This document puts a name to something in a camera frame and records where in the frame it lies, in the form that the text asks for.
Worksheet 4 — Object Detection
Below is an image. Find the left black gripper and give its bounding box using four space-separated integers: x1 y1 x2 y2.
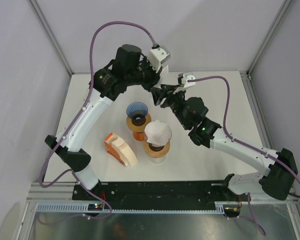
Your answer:
125 55 162 92

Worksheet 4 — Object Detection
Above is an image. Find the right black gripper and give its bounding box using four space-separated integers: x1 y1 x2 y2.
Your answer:
151 84 190 129

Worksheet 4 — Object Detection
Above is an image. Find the blue glass dripper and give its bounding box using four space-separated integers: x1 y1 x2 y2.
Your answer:
126 101 148 120

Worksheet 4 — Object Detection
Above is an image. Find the white paper coffee filter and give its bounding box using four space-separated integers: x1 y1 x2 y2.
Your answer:
143 119 172 147

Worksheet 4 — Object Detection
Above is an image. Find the wooden dripper ring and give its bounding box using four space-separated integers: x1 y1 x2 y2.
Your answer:
143 141 171 159
126 112 153 133

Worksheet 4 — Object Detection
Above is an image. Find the orange glass carafe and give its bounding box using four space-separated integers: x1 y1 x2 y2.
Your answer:
132 132 145 142

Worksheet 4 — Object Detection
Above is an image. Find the clear glass carafe brown collar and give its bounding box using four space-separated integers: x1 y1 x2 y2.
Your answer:
150 155 167 164

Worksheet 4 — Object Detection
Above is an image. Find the coffee filter pack orange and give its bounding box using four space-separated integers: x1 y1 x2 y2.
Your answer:
104 133 138 167

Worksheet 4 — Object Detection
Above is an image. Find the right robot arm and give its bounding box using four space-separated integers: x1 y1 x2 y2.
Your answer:
150 84 298 201

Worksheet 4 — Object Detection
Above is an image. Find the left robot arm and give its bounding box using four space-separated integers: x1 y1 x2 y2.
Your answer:
45 44 170 200

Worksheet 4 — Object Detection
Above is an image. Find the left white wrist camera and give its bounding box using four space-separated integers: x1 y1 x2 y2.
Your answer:
147 44 171 73

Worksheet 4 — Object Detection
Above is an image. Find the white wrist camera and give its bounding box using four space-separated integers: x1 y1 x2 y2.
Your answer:
147 44 171 73
173 72 196 94

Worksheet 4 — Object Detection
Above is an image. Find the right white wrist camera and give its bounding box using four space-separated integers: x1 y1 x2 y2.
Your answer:
173 72 196 94

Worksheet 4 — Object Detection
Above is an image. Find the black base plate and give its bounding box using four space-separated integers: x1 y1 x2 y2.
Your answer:
72 180 248 209

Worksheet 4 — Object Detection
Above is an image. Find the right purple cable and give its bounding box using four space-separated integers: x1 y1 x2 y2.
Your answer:
187 75 300 236

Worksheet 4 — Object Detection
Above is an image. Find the purple cable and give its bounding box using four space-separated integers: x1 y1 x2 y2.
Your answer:
39 21 161 225
187 75 300 236

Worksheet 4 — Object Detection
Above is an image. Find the grey cable duct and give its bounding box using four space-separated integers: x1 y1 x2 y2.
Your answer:
35 202 229 214

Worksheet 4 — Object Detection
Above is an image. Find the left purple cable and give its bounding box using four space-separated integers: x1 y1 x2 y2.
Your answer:
39 21 161 225

